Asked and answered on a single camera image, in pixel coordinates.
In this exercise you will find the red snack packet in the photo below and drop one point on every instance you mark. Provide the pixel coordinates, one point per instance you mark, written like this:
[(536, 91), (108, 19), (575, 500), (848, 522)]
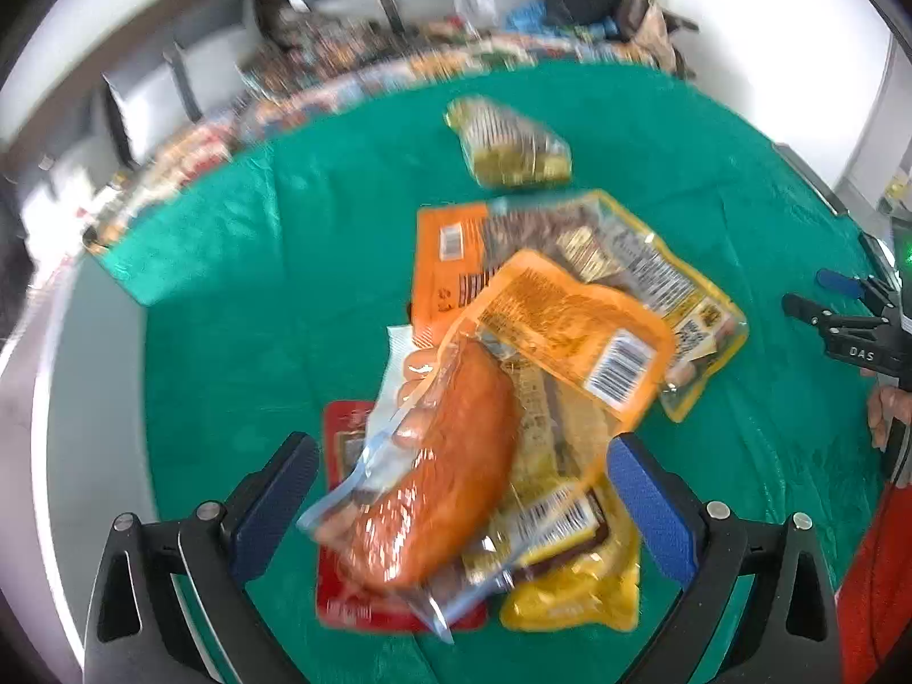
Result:
[(338, 427)]

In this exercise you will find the clear brown snack packet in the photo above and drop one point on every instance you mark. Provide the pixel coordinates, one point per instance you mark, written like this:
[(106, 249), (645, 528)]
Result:
[(641, 263)]

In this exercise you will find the tan snack packet with barcode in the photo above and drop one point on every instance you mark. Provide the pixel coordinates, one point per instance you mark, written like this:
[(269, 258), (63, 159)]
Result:
[(563, 434)]

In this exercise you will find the person's right hand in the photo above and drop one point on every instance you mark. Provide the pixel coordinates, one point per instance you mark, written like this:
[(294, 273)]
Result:
[(890, 410)]

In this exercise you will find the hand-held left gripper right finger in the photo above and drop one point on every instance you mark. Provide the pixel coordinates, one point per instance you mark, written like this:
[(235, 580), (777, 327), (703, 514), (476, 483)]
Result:
[(652, 513)]

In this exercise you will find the grey board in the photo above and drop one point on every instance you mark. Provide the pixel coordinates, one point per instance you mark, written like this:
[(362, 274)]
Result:
[(92, 442)]

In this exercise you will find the yellow snack packet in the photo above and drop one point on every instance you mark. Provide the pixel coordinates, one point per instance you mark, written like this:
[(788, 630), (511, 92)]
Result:
[(570, 598)]

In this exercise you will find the person's right forearm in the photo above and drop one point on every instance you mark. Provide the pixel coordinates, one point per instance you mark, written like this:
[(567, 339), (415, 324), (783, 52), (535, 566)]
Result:
[(880, 584)]

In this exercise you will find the clear sausage packet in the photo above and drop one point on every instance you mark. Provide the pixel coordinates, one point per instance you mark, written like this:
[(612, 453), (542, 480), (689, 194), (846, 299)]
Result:
[(442, 484)]

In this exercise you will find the gold candy bag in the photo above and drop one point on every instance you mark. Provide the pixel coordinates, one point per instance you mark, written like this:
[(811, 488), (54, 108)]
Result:
[(509, 146)]

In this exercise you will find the orange packet with barcode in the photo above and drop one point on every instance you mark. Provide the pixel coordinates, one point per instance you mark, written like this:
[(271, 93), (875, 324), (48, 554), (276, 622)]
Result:
[(556, 313)]

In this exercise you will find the printed blanket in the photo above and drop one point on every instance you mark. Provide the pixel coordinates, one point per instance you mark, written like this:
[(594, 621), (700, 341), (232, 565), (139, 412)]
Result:
[(320, 89)]

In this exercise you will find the green cloth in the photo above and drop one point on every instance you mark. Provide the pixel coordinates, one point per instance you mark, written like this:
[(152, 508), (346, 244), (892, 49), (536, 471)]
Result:
[(285, 263)]

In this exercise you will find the white snack packet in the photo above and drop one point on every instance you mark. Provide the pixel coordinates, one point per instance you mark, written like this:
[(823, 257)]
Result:
[(399, 349)]

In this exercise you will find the beige patterned cloth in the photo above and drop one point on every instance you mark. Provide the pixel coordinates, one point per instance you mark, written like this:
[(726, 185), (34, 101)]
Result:
[(655, 35)]

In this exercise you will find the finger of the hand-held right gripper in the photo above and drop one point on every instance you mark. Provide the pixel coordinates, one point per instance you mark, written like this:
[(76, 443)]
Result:
[(809, 310), (841, 283)]

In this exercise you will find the flat orange snack packet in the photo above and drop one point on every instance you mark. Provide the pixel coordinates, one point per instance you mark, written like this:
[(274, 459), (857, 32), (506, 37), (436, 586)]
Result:
[(434, 285)]

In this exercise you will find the blue packet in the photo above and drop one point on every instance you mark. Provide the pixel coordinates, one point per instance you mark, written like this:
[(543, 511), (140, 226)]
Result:
[(527, 18)]

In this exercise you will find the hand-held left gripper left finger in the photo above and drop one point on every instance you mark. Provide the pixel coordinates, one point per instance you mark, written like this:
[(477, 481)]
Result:
[(274, 506)]

